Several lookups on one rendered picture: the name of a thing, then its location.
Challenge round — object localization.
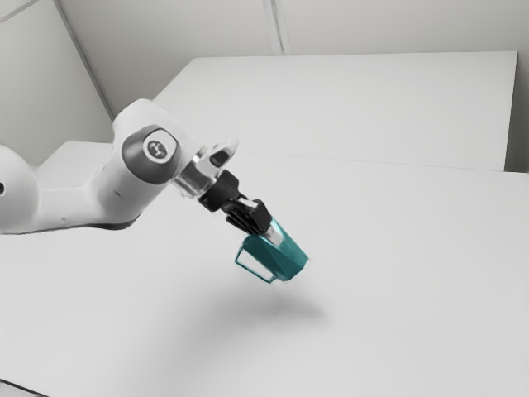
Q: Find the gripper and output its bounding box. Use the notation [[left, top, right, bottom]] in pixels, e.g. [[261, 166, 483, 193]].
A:
[[198, 169, 284, 246]]

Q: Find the teal faceted mug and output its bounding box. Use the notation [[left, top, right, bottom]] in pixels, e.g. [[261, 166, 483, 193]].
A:
[[234, 218, 311, 285]]

